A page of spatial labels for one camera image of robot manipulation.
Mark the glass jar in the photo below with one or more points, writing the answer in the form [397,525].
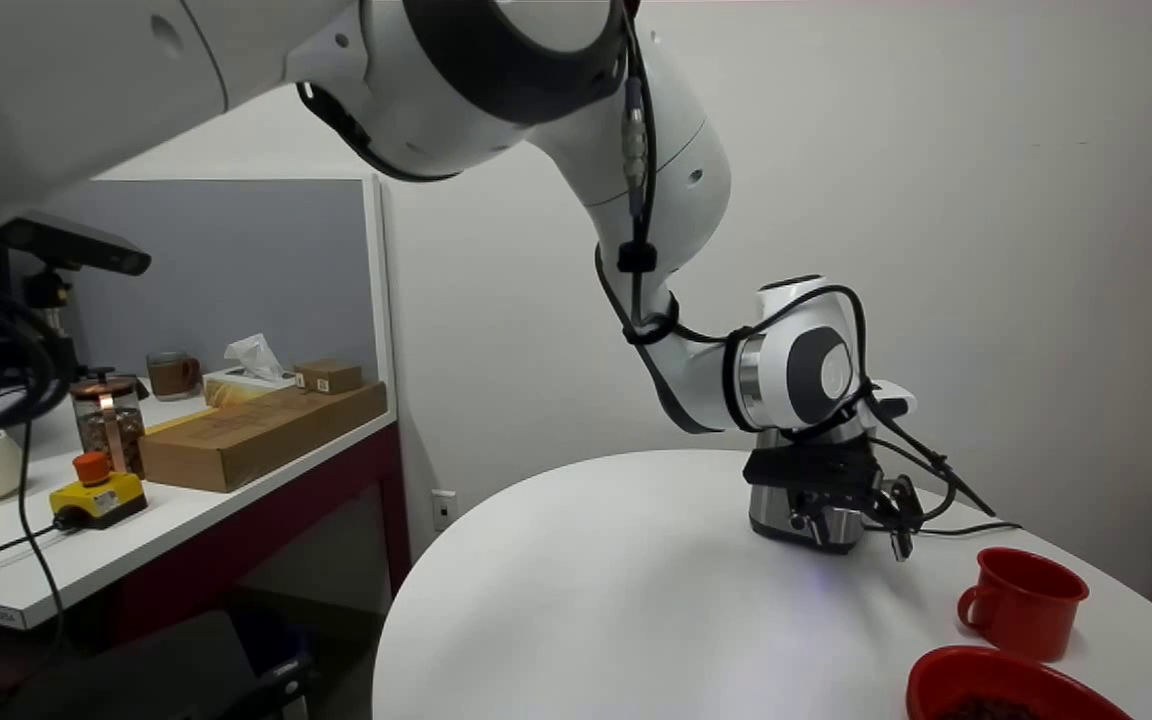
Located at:
[108,420]

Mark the white and maroon side desk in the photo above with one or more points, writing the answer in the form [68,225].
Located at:
[178,525]

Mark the tissue box with white tissue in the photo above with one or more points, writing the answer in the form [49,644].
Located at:
[251,386]

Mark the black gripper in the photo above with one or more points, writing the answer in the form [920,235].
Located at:
[810,467]

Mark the small brown cardboard box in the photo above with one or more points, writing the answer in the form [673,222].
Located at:
[172,372]

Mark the white wall outlet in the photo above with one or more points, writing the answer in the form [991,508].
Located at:
[445,508]

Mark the yellow emergency stop button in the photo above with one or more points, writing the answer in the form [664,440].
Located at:
[96,499]

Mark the grey partition panel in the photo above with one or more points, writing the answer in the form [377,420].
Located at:
[229,253]

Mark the black camera on stand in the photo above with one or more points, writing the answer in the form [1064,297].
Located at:
[68,246]

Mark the red plastic mug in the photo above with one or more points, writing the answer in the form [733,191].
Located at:
[1020,605]

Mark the small wooden block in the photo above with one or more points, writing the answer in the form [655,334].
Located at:
[335,376]

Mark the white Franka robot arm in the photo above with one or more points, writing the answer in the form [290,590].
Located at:
[68,82]

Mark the red plastic bowl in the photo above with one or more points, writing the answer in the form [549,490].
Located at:
[1002,680]

